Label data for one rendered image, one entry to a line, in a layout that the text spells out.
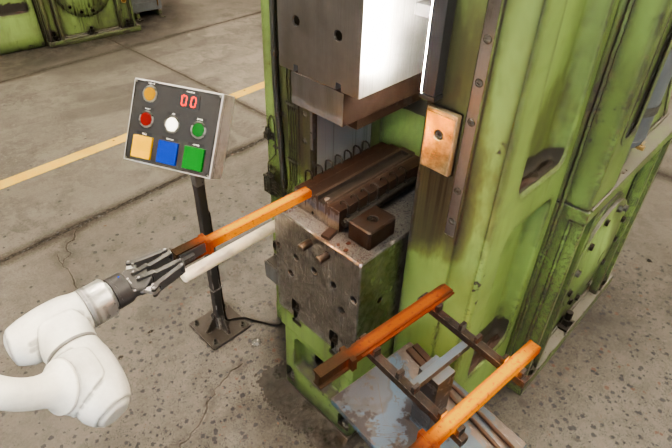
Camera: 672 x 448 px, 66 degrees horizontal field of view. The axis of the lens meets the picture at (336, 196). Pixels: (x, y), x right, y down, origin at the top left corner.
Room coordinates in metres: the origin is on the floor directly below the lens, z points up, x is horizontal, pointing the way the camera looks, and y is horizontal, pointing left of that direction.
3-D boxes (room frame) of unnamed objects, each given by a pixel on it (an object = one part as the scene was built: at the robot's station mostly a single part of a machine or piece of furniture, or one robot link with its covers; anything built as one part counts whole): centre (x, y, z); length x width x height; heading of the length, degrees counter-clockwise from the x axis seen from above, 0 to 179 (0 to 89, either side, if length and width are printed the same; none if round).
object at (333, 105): (1.43, -0.08, 1.32); 0.42 x 0.20 x 0.10; 136
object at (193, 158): (1.45, 0.47, 1.01); 0.07 x 0.05 x 0.07; 71
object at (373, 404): (0.75, -0.24, 0.68); 0.40 x 0.30 x 0.02; 41
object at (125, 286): (0.83, 0.46, 1.06); 0.09 x 0.08 x 0.07; 136
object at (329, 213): (1.43, -0.08, 0.96); 0.42 x 0.20 x 0.09; 136
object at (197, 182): (1.60, 0.52, 0.54); 0.04 x 0.04 x 1.08; 46
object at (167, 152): (1.49, 0.56, 1.01); 0.07 x 0.05 x 0.07; 71
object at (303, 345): (1.40, -0.13, 0.23); 0.55 x 0.37 x 0.47; 136
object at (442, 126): (1.15, -0.26, 1.27); 0.09 x 0.02 x 0.17; 46
